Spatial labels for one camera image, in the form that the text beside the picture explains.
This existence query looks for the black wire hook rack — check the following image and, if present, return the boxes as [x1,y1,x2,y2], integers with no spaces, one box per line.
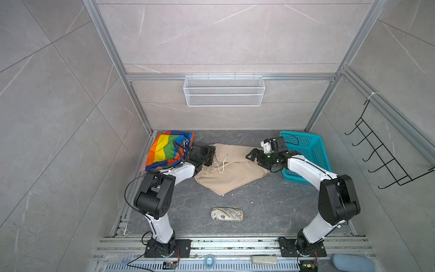
[344,99,435,190]

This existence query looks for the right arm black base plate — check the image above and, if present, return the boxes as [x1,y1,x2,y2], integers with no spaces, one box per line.
[277,237,327,257]

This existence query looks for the aluminium mounting rail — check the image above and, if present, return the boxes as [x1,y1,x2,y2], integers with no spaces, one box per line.
[90,233,382,272]

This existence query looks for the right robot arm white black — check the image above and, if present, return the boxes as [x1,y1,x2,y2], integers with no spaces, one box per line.
[246,148,361,256]

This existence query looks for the beige shorts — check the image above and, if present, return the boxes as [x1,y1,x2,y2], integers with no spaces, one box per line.
[195,143,269,196]

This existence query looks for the white wire mesh shelf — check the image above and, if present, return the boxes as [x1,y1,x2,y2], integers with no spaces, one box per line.
[183,75,265,107]

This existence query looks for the right small circuit board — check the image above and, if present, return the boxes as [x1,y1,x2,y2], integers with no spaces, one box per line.
[299,261,318,272]

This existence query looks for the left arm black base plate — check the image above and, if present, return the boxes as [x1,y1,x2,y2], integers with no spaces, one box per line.
[145,239,191,258]

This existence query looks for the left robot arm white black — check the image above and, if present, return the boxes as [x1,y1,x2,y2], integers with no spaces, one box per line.
[133,143,216,257]

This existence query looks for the small green circuit board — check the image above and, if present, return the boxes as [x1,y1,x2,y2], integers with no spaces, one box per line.
[162,261,179,270]

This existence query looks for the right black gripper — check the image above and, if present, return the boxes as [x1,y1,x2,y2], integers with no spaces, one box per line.
[246,148,278,169]

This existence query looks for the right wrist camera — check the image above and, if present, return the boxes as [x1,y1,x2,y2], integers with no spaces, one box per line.
[261,137,288,154]

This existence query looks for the blue tape roll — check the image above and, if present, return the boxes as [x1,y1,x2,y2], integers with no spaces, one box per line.
[203,255,216,269]

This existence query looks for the white remote box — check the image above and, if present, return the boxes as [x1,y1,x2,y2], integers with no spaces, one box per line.
[251,255,278,266]

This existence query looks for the blue grey cushion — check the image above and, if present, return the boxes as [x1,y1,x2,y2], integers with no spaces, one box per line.
[332,254,376,272]

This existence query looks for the rainbow striped shorts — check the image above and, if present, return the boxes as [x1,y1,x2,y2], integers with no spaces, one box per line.
[145,130,194,172]

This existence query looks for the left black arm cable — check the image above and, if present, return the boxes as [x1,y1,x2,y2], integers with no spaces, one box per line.
[172,140,191,162]

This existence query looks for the teal plastic basket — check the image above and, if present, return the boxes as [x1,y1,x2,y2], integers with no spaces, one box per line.
[280,131,331,172]

